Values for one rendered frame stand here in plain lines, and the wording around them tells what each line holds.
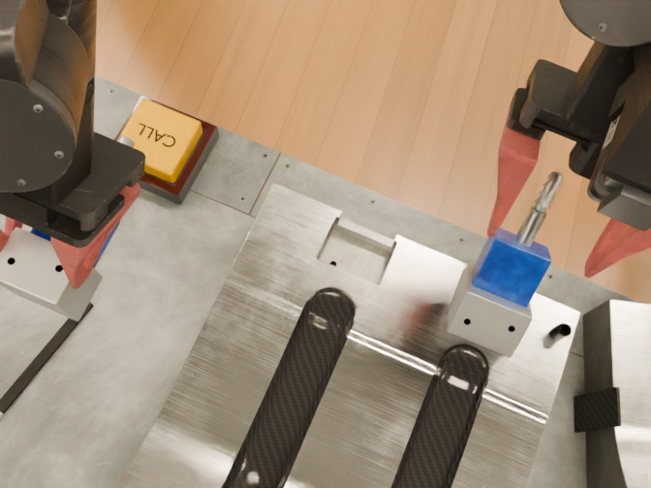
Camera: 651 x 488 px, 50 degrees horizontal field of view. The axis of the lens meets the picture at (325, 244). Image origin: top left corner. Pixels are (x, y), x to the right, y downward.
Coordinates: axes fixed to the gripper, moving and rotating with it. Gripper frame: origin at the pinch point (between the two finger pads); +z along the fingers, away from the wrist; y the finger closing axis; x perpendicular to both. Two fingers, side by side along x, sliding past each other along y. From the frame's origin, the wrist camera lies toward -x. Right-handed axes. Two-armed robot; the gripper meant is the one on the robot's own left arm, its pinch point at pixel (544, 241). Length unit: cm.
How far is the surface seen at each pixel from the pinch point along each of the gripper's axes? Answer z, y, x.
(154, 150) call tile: 14.0, -30.7, 11.1
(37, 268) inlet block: 11.3, -28.7, -8.6
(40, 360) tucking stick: 27.1, -31.3, -4.5
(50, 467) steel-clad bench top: 31.0, -26.2, -10.3
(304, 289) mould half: 13.2, -13.0, 1.7
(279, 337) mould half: 15.6, -13.2, -1.7
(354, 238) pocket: 12.3, -11.2, 8.5
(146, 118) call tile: 12.7, -32.8, 13.3
